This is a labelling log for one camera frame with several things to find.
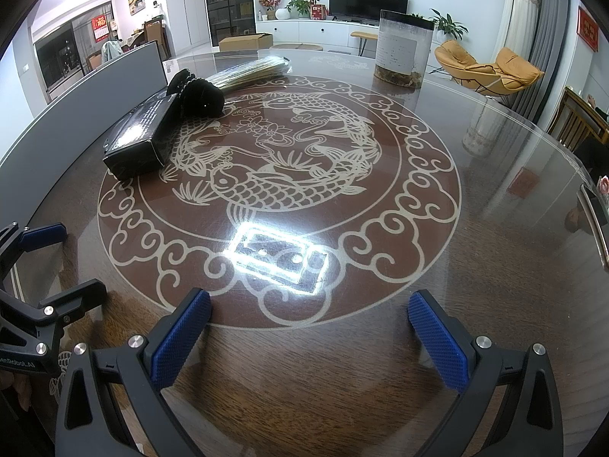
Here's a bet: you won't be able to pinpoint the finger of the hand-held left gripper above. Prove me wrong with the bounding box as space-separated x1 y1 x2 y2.
0 221 68 292
0 280 108 359

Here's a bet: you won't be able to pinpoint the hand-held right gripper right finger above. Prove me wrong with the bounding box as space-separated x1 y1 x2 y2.
408 290 569 457

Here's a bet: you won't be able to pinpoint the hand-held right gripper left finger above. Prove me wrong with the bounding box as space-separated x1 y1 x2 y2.
54 288 212 457

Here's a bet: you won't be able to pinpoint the grey bench sofa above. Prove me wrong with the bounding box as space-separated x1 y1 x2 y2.
0 40 166 174

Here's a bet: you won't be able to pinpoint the brown fish-patterned desktop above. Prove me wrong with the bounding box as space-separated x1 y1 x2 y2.
0 48 609 457

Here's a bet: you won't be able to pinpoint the person's left hand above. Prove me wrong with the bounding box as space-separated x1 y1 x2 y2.
0 374 32 413

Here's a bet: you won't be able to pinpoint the black printed box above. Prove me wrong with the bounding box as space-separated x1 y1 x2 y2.
102 93 184 182

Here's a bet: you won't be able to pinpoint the dark glass balcony door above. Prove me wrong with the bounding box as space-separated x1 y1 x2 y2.
33 2 115 106

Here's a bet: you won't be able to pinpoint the silver metal bar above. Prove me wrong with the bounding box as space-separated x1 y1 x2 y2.
578 185 609 268

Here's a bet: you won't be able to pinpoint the black beaded hair accessory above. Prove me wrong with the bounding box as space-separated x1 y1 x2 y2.
166 69 225 118

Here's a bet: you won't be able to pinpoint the wooden dining chair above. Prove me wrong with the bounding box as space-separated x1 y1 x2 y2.
143 16 170 58

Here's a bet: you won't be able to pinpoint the clear bag with gold contents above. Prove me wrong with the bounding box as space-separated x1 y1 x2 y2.
204 56 292 92

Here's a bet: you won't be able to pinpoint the yellow lounge chair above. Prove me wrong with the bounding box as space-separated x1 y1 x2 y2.
435 39 496 91
476 48 546 104

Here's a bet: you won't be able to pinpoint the cardboard box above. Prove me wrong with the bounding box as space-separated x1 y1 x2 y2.
219 32 275 52

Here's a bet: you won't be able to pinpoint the tall cylindrical jar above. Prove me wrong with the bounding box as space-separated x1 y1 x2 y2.
373 10 437 89

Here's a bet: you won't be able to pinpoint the dark glass cabinet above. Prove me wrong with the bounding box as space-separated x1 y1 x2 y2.
202 0 255 48

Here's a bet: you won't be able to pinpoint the wooden bench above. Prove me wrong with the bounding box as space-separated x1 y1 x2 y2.
351 31 381 58

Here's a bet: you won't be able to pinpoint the large leafy potted plant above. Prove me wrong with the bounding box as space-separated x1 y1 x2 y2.
428 8 470 42

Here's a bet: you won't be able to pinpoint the white television cabinet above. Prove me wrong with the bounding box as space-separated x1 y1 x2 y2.
254 16 448 56

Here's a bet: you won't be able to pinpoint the grey curtain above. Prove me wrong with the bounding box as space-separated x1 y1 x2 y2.
528 0 572 125

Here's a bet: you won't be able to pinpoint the red flower bouquet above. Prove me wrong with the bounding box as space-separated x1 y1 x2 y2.
258 0 285 21

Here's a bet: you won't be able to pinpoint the covered standing air conditioner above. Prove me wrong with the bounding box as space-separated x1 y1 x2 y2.
502 0 543 66

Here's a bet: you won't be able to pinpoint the black television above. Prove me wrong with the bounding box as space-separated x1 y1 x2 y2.
329 0 410 24

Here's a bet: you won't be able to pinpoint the green potted plant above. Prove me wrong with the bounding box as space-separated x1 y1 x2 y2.
285 0 320 20

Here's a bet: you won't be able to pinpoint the red wall hanging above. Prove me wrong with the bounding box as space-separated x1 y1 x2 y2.
577 6 600 52

